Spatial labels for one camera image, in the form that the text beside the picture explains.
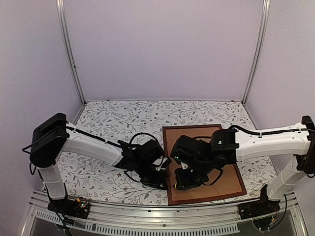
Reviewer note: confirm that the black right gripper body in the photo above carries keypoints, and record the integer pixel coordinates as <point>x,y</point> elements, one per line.
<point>195,177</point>

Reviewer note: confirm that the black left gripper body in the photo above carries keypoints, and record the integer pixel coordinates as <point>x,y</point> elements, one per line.
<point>148,177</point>

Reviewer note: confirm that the red-brown wooden picture frame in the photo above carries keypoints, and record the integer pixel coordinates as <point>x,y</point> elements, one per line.
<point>230,184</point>

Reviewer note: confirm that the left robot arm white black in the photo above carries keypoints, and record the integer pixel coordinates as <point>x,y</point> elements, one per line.
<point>56,135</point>

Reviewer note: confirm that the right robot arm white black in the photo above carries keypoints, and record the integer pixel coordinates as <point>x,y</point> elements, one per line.
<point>228,146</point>

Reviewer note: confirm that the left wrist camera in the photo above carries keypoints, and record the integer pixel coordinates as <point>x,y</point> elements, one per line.
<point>165,162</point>

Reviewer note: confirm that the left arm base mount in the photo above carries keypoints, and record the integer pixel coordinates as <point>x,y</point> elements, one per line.
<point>79,208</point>

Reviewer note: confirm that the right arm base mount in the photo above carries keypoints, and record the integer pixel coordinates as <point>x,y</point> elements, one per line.
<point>258,208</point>

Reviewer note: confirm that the right aluminium corner post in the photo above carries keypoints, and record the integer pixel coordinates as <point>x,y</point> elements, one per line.
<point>258,48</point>

